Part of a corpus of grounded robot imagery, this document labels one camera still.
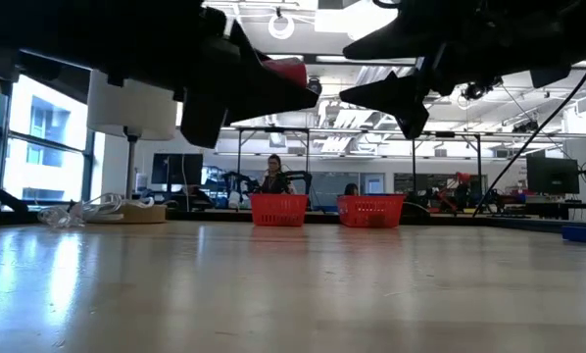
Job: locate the red plastic mesh basket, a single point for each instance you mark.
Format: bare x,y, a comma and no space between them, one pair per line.
371,211
279,211

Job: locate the person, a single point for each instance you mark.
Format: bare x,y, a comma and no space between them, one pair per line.
275,181
351,190

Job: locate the pink USB charger cube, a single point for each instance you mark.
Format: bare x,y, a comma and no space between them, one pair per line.
290,71

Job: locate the red background robot arm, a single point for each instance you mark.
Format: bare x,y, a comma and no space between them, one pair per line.
462,179

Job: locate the wooden lamp base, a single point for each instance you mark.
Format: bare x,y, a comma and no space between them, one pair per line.
136,214

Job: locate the black computer monitor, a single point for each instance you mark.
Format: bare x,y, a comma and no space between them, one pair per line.
552,175
175,169

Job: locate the small blue device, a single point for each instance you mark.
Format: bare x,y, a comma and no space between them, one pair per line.
584,234

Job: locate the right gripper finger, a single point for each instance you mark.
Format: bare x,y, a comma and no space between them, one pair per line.
396,95
391,44

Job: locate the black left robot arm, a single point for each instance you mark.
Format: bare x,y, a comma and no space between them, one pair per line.
77,34

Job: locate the black background rig frame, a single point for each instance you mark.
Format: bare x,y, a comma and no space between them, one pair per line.
273,130

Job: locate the black background robot arm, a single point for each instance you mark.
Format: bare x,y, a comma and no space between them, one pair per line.
298,175

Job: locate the white cylindrical lamp shade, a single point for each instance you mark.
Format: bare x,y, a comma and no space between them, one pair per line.
126,113

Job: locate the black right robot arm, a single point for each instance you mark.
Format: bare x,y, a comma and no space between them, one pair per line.
567,24

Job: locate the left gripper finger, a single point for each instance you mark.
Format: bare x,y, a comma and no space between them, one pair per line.
263,95

